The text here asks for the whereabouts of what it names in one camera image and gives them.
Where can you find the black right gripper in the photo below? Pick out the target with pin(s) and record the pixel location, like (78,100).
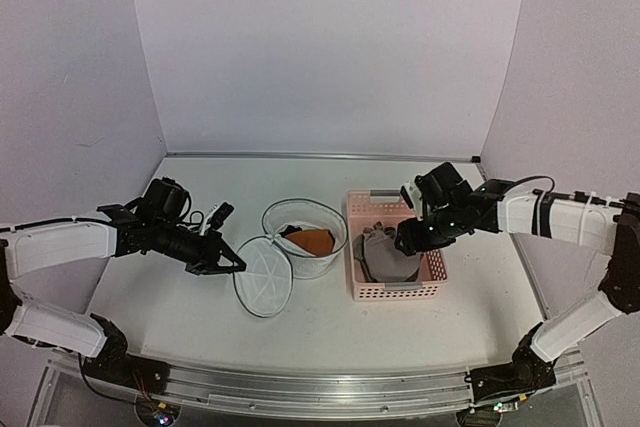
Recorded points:
(412,241)

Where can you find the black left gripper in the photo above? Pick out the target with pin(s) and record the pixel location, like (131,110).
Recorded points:
(207,258)

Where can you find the white mesh laundry bag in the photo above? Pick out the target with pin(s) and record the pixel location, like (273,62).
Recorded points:
(301,240)

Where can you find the dark grey bra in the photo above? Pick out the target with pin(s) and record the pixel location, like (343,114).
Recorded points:
(380,261)

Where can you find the pink perforated plastic basket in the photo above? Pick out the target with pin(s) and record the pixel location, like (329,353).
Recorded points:
(384,208)

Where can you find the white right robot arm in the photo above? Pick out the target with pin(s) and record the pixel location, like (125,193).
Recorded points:
(582,248)

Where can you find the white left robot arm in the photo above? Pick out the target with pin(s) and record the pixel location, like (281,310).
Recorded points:
(155,222)

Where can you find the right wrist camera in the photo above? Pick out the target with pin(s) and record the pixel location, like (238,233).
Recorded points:
(412,196)

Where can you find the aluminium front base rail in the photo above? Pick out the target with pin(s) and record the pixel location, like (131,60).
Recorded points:
(331,396)

